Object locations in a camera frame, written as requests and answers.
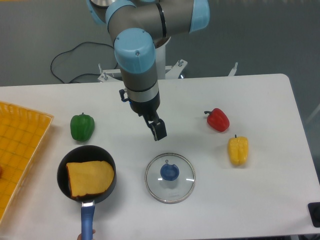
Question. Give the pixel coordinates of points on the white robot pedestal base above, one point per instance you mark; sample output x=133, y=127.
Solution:
x=164, y=72

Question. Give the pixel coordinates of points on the red bell pepper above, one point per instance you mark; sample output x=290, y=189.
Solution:
x=217, y=119

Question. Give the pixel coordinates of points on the green bell pepper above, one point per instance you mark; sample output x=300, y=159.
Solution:
x=82, y=127

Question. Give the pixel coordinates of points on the yellow bell pepper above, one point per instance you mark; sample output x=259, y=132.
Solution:
x=238, y=150

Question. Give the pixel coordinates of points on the person's hand at edge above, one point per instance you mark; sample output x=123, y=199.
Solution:
x=79, y=237

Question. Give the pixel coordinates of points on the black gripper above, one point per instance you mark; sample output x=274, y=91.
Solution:
x=148, y=110

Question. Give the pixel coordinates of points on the yellow bread slice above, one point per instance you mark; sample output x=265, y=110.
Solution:
x=89, y=178

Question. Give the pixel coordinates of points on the black pot blue handle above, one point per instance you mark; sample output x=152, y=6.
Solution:
x=88, y=203

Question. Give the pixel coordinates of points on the black object table corner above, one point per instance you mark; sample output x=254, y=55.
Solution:
x=314, y=211

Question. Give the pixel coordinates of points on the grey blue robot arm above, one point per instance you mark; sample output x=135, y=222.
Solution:
x=135, y=27

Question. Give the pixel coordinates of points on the glass pot lid blue knob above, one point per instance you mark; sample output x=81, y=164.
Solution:
x=170, y=178

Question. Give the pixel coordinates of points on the yellow woven basket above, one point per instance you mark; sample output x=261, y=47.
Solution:
x=22, y=131

